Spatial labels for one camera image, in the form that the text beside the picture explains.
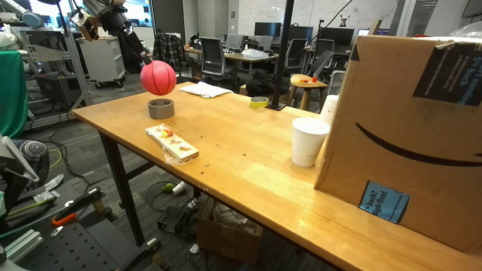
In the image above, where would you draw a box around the green cloth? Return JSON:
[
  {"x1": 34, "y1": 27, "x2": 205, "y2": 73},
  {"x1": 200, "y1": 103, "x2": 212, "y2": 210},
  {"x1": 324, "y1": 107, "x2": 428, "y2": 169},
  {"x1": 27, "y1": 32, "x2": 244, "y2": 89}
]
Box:
[{"x1": 0, "y1": 51, "x2": 28, "y2": 137}]

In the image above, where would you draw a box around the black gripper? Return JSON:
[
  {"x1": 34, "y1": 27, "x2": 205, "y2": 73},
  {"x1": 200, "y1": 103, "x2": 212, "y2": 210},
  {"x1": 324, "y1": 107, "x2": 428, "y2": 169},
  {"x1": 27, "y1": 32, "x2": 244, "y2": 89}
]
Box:
[{"x1": 119, "y1": 27, "x2": 150, "y2": 64}]

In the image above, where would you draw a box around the red ball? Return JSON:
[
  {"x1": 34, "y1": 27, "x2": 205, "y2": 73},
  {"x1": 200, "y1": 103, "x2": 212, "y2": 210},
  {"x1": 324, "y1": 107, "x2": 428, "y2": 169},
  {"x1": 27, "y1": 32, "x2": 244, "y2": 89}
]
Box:
[{"x1": 140, "y1": 61, "x2": 176, "y2": 95}]

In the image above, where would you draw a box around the grey duct tape roll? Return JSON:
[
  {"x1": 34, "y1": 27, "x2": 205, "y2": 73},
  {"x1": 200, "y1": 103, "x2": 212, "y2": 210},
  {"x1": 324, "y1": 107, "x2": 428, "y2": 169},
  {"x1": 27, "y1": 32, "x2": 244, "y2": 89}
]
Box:
[{"x1": 147, "y1": 98, "x2": 175, "y2": 119}]

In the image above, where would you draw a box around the small round wooden table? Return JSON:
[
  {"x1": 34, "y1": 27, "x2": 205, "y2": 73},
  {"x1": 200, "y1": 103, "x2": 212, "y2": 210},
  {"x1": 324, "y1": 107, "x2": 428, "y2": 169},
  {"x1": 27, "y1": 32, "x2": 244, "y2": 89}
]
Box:
[{"x1": 288, "y1": 74, "x2": 327, "y2": 110}]

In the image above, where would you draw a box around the wooden shape puzzle board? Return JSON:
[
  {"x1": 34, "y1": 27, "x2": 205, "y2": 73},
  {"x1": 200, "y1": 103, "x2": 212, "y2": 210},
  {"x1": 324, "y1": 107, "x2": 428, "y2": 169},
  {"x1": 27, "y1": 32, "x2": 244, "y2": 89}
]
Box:
[{"x1": 146, "y1": 124, "x2": 199, "y2": 161}]

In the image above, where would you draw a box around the orange handled tool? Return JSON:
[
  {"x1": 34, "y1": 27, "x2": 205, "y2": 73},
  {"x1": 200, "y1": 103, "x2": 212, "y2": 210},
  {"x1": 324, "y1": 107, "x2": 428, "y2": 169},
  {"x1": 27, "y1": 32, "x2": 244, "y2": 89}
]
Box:
[{"x1": 51, "y1": 213, "x2": 77, "y2": 228}]

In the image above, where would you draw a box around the white folded cloth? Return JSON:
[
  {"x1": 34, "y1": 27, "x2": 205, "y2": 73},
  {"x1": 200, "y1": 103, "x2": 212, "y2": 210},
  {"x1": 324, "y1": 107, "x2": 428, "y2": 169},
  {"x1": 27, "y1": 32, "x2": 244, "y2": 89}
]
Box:
[{"x1": 181, "y1": 82, "x2": 229, "y2": 98}]

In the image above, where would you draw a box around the black vertical pole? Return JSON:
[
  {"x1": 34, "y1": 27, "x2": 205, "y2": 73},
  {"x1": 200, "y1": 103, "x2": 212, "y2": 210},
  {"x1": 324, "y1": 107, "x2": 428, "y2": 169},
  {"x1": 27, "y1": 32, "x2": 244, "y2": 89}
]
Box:
[{"x1": 268, "y1": 0, "x2": 295, "y2": 110}]

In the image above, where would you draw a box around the large cardboard box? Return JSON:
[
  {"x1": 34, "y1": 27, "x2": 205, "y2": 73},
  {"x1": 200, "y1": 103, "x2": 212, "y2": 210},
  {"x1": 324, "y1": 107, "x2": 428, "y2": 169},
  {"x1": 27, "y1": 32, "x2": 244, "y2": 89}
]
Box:
[{"x1": 315, "y1": 36, "x2": 482, "y2": 253}]

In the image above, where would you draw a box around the white paper cup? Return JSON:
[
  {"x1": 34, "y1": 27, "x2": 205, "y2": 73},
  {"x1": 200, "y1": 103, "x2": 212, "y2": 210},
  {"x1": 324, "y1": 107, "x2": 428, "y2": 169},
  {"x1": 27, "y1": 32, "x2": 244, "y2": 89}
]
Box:
[{"x1": 292, "y1": 118, "x2": 330, "y2": 167}]

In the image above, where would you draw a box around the black office chair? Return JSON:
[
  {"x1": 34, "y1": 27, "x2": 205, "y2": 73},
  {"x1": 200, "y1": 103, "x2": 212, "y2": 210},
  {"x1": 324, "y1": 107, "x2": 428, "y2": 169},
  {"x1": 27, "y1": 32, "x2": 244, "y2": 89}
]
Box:
[{"x1": 200, "y1": 38, "x2": 224, "y2": 77}]

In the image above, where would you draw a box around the cardboard box under table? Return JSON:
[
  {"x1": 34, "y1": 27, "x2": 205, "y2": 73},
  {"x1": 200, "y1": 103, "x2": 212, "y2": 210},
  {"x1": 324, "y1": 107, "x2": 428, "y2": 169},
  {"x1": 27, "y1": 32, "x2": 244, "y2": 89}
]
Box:
[{"x1": 196, "y1": 202, "x2": 263, "y2": 264}]

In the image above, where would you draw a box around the yellow green tape roll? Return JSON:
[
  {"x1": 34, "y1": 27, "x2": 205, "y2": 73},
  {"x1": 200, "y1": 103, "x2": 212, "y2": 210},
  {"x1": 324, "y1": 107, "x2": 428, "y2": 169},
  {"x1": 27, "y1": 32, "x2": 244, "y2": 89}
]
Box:
[{"x1": 250, "y1": 97, "x2": 269, "y2": 109}]

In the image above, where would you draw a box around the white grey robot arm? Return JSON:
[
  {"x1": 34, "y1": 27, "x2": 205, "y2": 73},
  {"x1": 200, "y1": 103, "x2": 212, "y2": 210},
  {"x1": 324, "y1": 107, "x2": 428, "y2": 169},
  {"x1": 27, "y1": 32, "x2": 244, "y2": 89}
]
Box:
[{"x1": 69, "y1": 0, "x2": 152, "y2": 64}]

